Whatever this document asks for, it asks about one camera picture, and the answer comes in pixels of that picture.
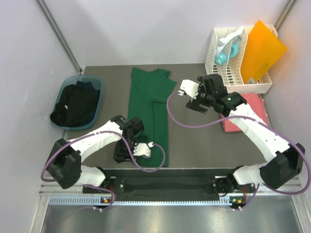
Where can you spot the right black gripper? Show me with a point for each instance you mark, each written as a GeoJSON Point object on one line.
{"type": "Point", "coordinates": [195, 104]}

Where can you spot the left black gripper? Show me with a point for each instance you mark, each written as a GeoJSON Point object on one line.
{"type": "Point", "coordinates": [119, 156]}

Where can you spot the green t shirt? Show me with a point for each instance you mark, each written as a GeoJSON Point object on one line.
{"type": "Point", "coordinates": [147, 100]}

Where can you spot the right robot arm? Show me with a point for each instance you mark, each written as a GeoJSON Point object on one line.
{"type": "Point", "coordinates": [284, 159]}

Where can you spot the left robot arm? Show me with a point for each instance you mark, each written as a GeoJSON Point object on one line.
{"type": "Point", "coordinates": [64, 163]}

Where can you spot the white perforated file organizer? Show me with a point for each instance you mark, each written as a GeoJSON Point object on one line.
{"type": "Point", "coordinates": [230, 71]}

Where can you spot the pink folded t shirt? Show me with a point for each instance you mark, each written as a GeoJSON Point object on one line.
{"type": "Point", "coordinates": [257, 105]}

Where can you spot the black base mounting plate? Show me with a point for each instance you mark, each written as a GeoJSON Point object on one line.
{"type": "Point", "coordinates": [169, 184]}

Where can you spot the blue plastic basket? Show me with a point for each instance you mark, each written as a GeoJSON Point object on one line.
{"type": "Point", "coordinates": [97, 83]}

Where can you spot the black t shirt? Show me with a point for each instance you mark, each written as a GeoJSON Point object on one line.
{"type": "Point", "coordinates": [76, 106]}

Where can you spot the navy blue garment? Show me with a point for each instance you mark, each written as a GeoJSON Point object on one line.
{"type": "Point", "coordinates": [86, 85]}

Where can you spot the orange plastic folder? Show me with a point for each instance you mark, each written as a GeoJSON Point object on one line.
{"type": "Point", "coordinates": [263, 50]}

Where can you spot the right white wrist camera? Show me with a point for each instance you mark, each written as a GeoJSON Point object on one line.
{"type": "Point", "coordinates": [188, 87]}

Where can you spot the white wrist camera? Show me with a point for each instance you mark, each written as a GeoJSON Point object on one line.
{"type": "Point", "coordinates": [142, 149]}
{"type": "Point", "coordinates": [188, 87]}

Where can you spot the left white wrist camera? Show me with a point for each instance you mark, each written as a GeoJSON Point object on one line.
{"type": "Point", "coordinates": [142, 149]}

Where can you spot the grey slotted cable duct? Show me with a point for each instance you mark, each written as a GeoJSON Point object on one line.
{"type": "Point", "coordinates": [102, 201]}

